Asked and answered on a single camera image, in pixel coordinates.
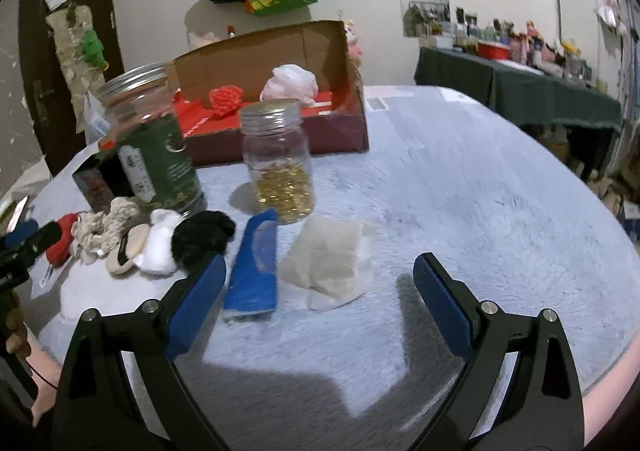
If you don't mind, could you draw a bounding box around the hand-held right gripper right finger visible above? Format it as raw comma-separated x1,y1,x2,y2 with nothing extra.
412,252,586,451

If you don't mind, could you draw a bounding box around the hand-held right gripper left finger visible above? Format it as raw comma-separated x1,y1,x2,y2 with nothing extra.
50,252,228,451

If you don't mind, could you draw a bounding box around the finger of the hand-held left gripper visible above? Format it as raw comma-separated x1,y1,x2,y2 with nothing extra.
0,219,40,252
7,222,64,266

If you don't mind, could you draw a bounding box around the red felt pad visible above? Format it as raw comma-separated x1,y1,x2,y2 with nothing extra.
31,213,81,299

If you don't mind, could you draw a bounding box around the beige crochet scrunchie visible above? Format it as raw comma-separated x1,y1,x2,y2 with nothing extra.
70,197,143,264

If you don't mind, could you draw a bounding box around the blue tube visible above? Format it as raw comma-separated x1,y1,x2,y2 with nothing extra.
222,209,279,315

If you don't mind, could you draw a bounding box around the black fluffy scrunchie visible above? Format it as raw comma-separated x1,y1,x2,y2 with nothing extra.
171,211,237,273

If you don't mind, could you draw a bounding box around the white fluffy bunny scrunchie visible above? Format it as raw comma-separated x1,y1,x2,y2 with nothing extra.
105,208,185,278

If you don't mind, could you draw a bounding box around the white wipe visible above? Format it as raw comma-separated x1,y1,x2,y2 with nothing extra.
277,215,377,311

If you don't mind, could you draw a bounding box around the cardboard box with red lining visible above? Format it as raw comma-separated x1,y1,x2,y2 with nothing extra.
167,21,370,168

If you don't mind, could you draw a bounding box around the person's left hand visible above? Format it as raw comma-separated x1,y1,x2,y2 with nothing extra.
4,313,30,360

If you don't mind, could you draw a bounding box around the dark small carton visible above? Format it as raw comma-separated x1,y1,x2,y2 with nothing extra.
71,151,137,214

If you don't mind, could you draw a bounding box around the grey fluffy blanket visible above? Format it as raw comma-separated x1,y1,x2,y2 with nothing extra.
30,83,638,451

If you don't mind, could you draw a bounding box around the dark wooden door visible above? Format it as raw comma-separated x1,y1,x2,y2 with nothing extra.
19,0,126,178

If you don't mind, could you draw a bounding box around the small jar of gold capsules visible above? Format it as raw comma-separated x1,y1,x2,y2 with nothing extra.
239,99,317,226

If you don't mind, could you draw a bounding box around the beige door hanger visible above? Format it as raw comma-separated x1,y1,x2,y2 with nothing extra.
45,3,109,132

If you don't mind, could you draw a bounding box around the pink bed sheet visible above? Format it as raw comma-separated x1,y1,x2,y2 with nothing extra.
27,326,640,451

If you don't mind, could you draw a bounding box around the red crochet pouch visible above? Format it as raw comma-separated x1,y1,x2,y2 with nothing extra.
207,86,245,120

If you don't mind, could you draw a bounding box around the table with green cloth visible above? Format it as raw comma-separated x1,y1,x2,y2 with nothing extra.
414,47,624,182

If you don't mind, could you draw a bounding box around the white mesh bath pouf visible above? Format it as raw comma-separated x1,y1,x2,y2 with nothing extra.
260,64,320,106

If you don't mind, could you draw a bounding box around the red bowl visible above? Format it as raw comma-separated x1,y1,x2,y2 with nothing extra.
476,42,511,60

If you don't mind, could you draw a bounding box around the pink plush toy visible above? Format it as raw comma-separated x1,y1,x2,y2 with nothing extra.
344,21,365,68

